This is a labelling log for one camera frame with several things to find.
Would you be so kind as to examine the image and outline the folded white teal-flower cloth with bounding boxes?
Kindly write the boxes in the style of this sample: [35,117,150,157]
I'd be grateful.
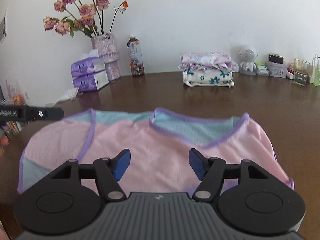
[183,70,234,87]

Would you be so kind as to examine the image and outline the left human hand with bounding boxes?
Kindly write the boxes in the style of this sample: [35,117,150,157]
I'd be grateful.
[0,135,9,157]

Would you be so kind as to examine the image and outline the lower purple tissue pack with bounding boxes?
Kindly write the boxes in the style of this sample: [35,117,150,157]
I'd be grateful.
[73,70,109,92]

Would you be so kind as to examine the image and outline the green glass bottle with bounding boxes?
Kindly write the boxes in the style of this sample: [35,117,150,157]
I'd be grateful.
[311,66,320,87]

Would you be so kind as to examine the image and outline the clear drinking glass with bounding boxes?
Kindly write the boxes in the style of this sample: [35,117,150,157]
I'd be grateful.
[293,59,310,87]

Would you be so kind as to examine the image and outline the pink and blue mesh garment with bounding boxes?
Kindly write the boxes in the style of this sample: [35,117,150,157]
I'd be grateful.
[17,108,294,194]

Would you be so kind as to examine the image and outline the pink glass flower vase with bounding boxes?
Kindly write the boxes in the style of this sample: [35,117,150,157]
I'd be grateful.
[91,33,121,81]

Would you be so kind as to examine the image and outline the folded purple floral cloth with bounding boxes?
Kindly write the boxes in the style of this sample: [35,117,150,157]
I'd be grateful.
[178,52,239,72]

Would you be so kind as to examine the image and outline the round lavender tin box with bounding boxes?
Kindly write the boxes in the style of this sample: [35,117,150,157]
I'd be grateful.
[265,61,287,78]

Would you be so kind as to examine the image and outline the upper purple tissue pack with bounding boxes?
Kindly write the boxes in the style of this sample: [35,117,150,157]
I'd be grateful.
[71,49,105,77]

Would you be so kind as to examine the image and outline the dried pink rose bouquet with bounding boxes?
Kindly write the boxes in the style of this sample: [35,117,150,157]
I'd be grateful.
[43,0,129,38]

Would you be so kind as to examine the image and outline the purple tissue pack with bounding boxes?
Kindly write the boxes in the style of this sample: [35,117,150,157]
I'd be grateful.
[73,70,109,92]
[71,49,105,77]

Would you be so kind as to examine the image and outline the oolong tea plastic bottle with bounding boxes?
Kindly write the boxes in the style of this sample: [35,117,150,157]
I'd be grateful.
[127,34,145,76]

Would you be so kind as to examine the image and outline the small black device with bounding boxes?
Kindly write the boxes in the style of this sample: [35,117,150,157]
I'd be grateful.
[268,54,284,64]

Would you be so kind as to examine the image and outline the crumpled white tissue wrapper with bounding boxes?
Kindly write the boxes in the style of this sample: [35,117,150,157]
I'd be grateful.
[46,88,79,107]

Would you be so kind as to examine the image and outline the white astronaut figurine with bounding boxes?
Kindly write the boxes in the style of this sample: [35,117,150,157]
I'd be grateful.
[239,45,258,76]

